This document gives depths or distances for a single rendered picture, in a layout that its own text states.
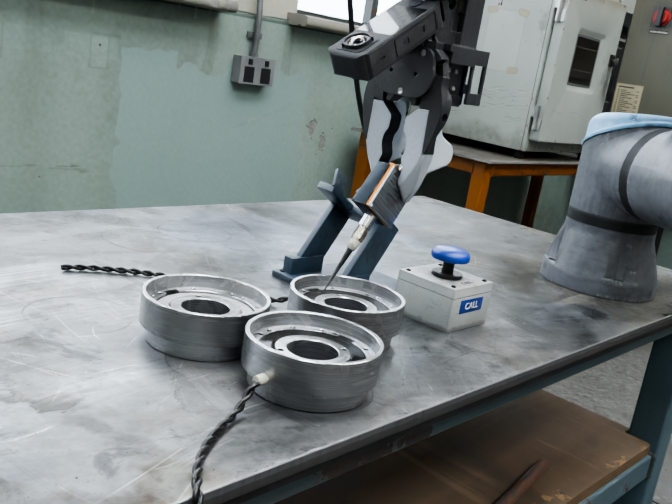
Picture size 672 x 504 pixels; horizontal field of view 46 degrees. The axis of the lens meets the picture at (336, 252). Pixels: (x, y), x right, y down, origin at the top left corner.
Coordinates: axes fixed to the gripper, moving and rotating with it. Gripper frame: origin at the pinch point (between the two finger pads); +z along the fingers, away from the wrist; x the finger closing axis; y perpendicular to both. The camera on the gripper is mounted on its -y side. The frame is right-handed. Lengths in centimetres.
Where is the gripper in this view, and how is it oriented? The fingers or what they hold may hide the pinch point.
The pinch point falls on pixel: (389, 185)
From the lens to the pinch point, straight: 76.5
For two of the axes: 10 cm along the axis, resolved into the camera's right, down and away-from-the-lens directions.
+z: -1.5, 9.6, 2.5
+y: 7.1, -0.7, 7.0
